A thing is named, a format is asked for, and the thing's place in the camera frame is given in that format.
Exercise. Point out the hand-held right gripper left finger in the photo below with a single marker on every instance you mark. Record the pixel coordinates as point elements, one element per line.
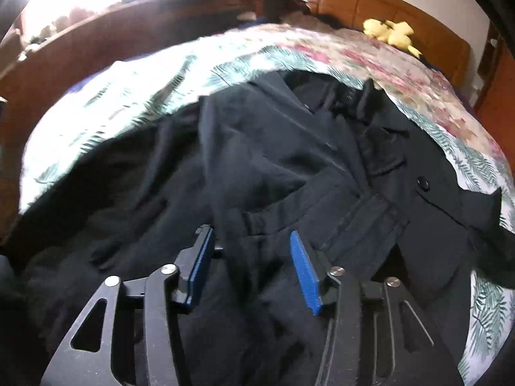
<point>200,265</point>

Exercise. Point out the yellow plush toy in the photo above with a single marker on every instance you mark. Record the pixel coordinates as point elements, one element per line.
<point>392,32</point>

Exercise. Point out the wooden headboard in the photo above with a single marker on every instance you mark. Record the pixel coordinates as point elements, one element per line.
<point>362,4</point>

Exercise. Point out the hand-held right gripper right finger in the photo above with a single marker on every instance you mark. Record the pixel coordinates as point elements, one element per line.
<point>303,269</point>

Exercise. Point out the leaf print blanket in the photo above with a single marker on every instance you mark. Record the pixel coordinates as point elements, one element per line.
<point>120,88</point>

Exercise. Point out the black jacket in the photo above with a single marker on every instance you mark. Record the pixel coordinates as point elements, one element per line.
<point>281,148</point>

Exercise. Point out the wooden wardrobe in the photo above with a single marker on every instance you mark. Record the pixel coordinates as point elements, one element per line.
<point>503,80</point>

